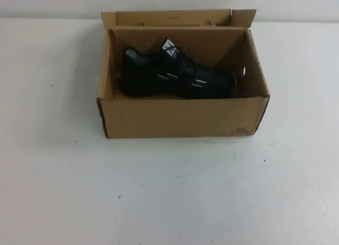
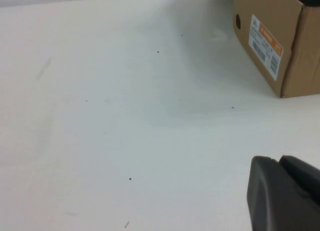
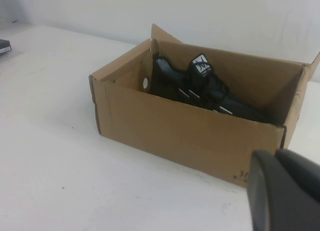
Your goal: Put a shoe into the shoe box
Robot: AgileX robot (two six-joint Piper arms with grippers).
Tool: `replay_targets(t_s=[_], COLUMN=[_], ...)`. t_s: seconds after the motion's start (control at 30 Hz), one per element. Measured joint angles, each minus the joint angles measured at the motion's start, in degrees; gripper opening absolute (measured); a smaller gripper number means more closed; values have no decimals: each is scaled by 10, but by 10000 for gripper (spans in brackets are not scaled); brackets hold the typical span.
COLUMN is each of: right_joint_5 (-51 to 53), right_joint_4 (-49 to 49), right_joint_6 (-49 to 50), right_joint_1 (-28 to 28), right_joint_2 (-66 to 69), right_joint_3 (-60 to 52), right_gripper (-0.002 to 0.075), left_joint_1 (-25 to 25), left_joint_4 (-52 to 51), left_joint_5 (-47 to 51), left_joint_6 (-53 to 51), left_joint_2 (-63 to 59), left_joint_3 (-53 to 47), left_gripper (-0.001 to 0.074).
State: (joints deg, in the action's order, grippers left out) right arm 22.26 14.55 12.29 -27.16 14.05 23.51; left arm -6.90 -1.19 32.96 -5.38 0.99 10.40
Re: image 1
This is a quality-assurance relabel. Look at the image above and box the black knit sneaker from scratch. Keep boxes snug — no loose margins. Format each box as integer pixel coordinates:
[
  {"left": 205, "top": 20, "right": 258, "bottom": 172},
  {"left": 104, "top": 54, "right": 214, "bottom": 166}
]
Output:
[{"left": 121, "top": 37, "right": 237, "bottom": 99}]

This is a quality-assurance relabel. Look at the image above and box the brown cardboard shoe box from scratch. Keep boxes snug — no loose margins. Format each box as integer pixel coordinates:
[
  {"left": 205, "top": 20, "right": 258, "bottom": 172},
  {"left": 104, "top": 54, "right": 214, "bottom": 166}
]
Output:
[{"left": 96, "top": 8, "right": 270, "bottom": 138}]

